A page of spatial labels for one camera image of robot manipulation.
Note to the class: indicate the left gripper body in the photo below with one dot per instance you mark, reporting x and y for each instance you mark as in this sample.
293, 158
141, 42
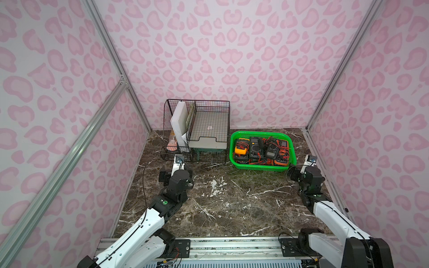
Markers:
164, 176

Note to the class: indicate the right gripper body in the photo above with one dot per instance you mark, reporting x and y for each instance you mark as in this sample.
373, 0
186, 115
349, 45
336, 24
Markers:
293, 174

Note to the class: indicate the orange multimeter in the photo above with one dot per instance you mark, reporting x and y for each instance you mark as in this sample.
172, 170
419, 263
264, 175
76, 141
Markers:
282, 158

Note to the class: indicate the green multimeter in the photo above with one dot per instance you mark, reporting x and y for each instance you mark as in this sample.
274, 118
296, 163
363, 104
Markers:
256, 150

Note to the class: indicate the yellow multimeter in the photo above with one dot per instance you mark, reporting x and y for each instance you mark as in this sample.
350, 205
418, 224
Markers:
241, 146

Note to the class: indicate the small dark multimeter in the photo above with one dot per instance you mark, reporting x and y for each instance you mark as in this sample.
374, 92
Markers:
272, 151

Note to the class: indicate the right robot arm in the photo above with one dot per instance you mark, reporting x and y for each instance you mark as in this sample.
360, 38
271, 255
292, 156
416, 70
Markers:
355, 248

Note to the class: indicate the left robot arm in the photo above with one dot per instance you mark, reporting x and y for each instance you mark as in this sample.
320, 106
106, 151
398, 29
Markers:
146, 240

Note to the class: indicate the green plastic basket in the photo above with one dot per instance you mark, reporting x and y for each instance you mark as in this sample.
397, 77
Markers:
265, 164

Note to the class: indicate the grey tray on rack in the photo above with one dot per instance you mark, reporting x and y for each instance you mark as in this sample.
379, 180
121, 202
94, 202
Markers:
210, 130

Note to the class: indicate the black wire mesh rack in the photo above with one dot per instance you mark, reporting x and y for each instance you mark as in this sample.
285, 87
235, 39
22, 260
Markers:
171, 148

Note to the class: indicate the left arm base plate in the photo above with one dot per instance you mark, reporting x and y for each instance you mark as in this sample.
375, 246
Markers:
157, 248

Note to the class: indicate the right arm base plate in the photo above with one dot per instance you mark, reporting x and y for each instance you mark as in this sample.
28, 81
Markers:
289, 248

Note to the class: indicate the aluminium front rail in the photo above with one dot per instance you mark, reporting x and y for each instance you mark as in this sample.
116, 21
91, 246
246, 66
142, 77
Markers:
244, 246

